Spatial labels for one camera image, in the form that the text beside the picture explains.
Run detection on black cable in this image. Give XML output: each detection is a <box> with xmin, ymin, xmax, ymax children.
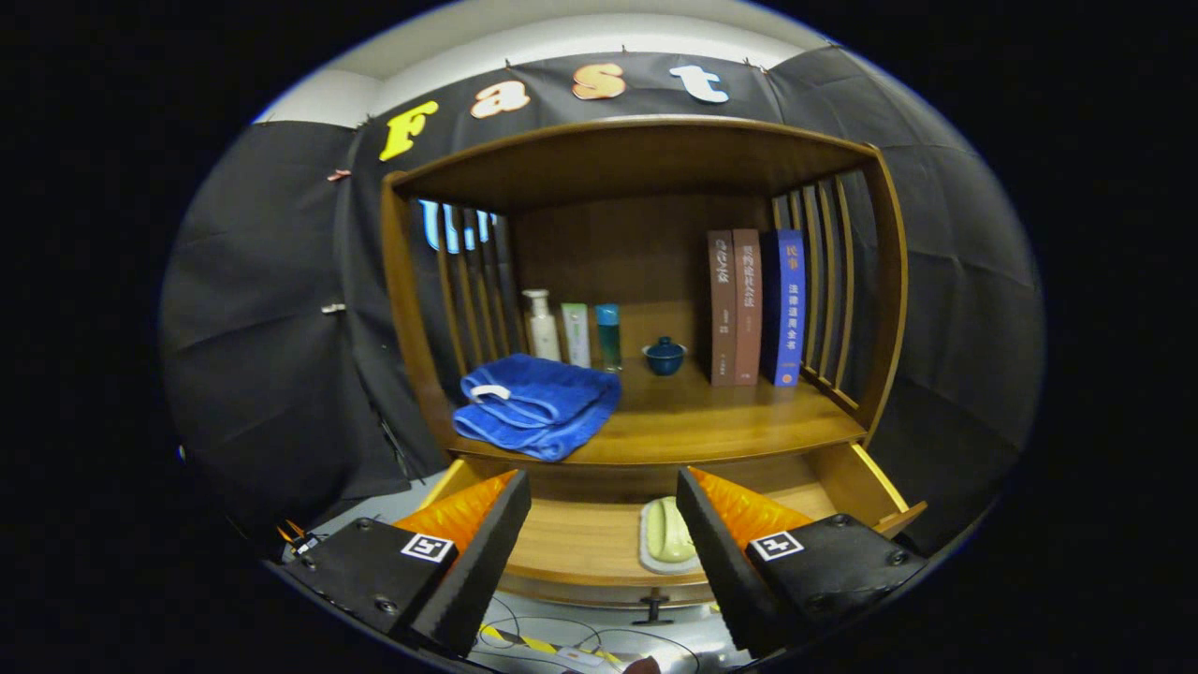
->
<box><xmin>487</xmin><ymin>597</ymin><xmax>703</xmax><ymax>671</ymax></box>

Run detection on wooden cabinet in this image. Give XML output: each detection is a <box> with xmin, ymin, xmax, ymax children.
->
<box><xmin>379</xmin><ymin>114</ymin><xmax>929</xmax><ymax>626</ymax></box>

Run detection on teal bottle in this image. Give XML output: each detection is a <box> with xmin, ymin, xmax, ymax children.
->
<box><xmin>595</xmin><ymin>303</ymin><xmax>623</xmax><ymax>373</ymax></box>

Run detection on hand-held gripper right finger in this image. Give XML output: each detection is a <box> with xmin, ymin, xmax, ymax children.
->
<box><xmin>676</xmin><ymin>466</ymin><xmax>929</xmax><ymax>659</ymax></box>

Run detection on white green tube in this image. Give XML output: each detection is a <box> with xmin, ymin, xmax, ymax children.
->
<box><xmin>561</xmin><ymin>302</ymin><xmax>592</xmax><ymax>369</ymax></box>

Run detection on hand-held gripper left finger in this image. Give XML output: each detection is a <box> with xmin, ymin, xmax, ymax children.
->
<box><xmin>281</xmin><ymin>468</ymin><xmax>533</xmax><ymax>658</ymax></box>

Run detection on wooden countertop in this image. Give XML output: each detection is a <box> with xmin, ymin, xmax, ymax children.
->
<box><xmin>447</xmin><ymin>356</ymin><xmax>869</xmax><ymax>466</ymax></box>

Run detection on white pump bottle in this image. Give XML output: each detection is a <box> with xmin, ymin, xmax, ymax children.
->
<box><xmin>522</xmin><ymin>288</ymin><xmax>562</xmax><ymax>362</ymax></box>

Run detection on brown book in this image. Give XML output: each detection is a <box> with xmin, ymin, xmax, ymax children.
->
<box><xmin>732</xmin><ymin>228</ymin><xmax>764</xmax><ymax>386</ymax></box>
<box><xmin>707</xmin><ymin>229</ymin><xmax>738</xmax><ymax>387</ymax></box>

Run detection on blue lidded cup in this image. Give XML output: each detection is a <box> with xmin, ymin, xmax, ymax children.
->
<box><xmin>642</xmin><ymin>336</ymin><xmax>689</xmax><ymax>377</ymax></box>

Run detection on blue book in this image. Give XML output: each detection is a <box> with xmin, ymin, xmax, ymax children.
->
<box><xmin>761</xmin><ymin>229</ymin><xmax>808</xmax><ymax>388</ymax></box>

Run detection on folded blue towel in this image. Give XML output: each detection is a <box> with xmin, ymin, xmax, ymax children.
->
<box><xmin>453</xmin><ymin>353</ymin><xmax>623</xmax><ymax>462</ymax></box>

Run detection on yellow black striped tape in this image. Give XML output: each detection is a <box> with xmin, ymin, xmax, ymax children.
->
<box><xmin>479</xmin><ymin>624</ymin><xmax>624</xmax><ymax>667</ymax></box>

